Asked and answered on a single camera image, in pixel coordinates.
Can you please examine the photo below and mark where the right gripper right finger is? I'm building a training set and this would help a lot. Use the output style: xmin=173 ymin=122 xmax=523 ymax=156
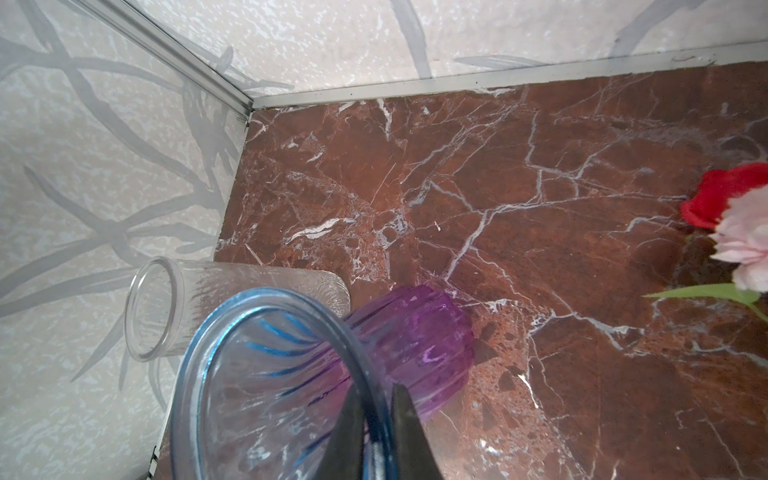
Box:
xmin=391 ymin=384 xmax=443 ymax=480

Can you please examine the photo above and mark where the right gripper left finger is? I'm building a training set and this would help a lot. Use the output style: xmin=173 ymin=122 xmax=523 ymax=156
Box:
xmin=315 ymin=386 xmax=365 ymax=480

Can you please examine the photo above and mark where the purple blue glass vase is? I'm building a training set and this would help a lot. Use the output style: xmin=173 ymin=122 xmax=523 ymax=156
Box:
xmin=170 ymin=285 xmax=474 ymax=479

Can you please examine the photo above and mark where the clear frosted glass vase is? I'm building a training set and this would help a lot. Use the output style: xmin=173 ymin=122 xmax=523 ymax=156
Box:
xmin=124 ymin=256 xmax=352 ymax=363

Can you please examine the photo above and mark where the pink carnation stem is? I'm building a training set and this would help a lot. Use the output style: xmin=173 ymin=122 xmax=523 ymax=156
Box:
xmin=651 ymin=186 xmax=767 ymax=321

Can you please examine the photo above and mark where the red rose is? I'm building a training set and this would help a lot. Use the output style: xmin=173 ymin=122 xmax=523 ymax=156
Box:
xmin=681 ymin=162 xmax=767 ymax=231

